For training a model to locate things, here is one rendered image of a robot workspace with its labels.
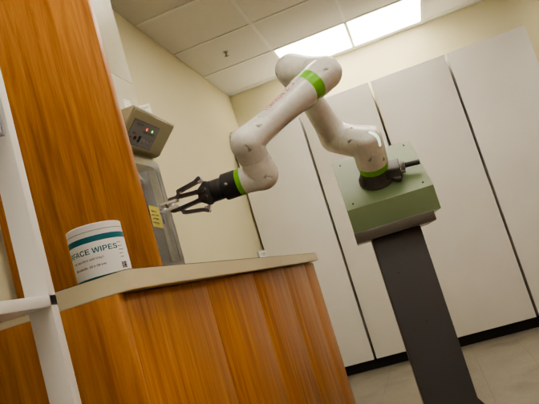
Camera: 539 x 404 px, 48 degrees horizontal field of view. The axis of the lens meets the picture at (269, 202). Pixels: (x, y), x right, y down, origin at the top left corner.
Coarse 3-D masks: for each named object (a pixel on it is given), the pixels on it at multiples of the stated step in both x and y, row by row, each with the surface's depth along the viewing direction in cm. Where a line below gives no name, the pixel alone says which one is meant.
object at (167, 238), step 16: (144, 160) 213; (144, 176) 209; (160, 176) 222; (144, 192) 205; (160, 192) 218; (160, 208) 213; (160, 240) 205; (176, 240) 218; (160, 256) 201; (176, 256) 213
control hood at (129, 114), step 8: (128, 112) 194; (136, 112) 196; (144, 112) 200; (128, 120) 194; (144, 120) 203; (152, 120) 208; (160, 120) 213; (128, 128) 196; (160, 128) 215; (168, 128) 221; (160, 136) 218; (168, 136) 224; (152, 144) 216; (160, 144) 221; (136, 152) 211; (144, 152) 214; (152, 152) 218; (160, 152) 224
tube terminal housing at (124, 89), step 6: (114, 78) 214; (120, 78) 220; (114, 84) 213; (120, 84) 218; (126, 84) 223; (120, 90) 216; (126, 90) 221; (132, 90) 227; (120, 96) 215; (126, 96) 219; (132, 96) 225; (120, 102) 213; (132, 102) 223; (138, 156) 213; (144, 156) 218
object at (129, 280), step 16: (288, 256) 249; (304, 256) 281; (128, 272) 116; (144, 272) 121; (160, 272) 128; (176, 272) 136; (192, 272) 145; (208, 272) 155; (224, 272) 167; (240, 272) 181; (80, 288) 117; (96, 288) 116; (112, 288) 115; (128, 288) 115; (144, 288) 123; (64, 304) 117; (80, 304) 117; (16, 320) 120
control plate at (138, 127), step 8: (136, 120) 198; (136, 128) 200; (144, 128) 205; (152, 128) 210; (128, 136) 198; (136, 136) 203; (144, 136) 208; (152, 136) 213; (136, 144) 205; (144, 144) 210
